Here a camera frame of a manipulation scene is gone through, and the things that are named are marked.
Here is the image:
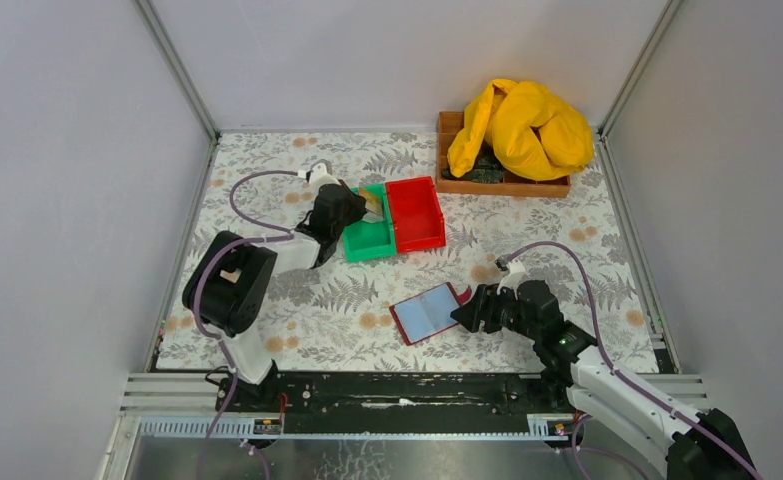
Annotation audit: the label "green plastic bin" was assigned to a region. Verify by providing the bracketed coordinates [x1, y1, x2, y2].
[342, 184, 398, 263]

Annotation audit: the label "red leather card holder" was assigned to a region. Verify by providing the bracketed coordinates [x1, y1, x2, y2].
[389, 282, 473, 346]

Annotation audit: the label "red plastic bin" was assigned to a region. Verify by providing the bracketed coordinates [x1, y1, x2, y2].
[385, 176, 447, 253]

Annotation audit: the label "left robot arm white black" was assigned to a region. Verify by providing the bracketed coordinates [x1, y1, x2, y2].
[181, 183, 368, 385]

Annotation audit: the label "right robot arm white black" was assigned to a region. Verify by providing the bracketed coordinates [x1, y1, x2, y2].
[451, 281, 759, 479]

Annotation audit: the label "silver cards in green bin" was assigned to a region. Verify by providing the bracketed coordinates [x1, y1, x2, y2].
[362, 210, 385, 223]

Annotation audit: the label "floral table mat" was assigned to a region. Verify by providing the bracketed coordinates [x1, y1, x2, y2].
[183, 132, 658, 373]

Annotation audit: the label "wooden tray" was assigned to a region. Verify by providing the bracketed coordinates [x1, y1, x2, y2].
[435, 111, 571, 199]

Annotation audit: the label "dark green item in tray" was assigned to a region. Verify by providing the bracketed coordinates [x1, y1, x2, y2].
[440, 150, 506, 184]

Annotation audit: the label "yellow cloth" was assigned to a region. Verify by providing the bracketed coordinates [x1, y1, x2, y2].
[447, 79, 594, 181]

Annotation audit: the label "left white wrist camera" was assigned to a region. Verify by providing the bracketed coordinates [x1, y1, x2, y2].
[297, 160, 340, 190]

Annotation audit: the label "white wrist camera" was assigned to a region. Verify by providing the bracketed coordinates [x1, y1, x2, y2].
[495, 256, 527, 292]
[297, 160, 340, 190]

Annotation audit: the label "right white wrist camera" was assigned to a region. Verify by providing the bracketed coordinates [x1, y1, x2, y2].
[495, 256, 527, 292]

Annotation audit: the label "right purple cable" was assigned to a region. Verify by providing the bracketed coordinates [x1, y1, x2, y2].
[496, 241, 763, 480]

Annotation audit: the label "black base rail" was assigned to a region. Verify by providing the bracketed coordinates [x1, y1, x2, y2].
[215, 371, 577, 435]

